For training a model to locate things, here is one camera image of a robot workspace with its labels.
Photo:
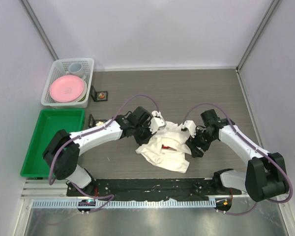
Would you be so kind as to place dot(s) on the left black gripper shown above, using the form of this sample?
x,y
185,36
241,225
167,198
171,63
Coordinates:
x,y
147,138

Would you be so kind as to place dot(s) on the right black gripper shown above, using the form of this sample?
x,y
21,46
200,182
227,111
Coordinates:
x,y
195,152

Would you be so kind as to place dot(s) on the white printed t-shirt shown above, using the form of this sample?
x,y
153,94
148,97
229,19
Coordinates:
x,y
167,149

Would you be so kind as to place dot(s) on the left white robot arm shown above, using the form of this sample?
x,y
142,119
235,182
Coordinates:
x,y
64,149

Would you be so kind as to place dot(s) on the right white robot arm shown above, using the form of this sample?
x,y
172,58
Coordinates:
x,y
265,175

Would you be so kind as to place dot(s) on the black box with orange brooch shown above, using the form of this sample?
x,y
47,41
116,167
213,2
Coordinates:
x,y
98,96

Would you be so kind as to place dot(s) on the yellow-green plate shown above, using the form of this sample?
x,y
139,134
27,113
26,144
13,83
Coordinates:
x,y
83,94

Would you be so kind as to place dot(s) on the pink plate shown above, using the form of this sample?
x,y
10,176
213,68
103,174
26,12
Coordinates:
x,y
67,88

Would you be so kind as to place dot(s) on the light blue cup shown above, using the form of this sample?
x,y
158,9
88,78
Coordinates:
x,y
76,69

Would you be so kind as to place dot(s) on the white plastic basket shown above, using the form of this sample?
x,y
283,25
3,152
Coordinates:
x,y
60,68

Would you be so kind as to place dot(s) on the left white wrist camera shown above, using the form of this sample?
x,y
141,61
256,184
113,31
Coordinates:
x,y
157,122

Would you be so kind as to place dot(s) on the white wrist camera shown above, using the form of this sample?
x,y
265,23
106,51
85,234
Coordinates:
x,y
157,122
189,126

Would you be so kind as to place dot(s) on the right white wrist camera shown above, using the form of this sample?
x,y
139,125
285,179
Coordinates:
x,y
189,126

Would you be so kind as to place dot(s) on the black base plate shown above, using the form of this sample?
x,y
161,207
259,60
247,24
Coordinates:
x,y
157,189

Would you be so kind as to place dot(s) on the white slotted cable duct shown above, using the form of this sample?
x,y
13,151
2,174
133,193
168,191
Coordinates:
x,y
90,204

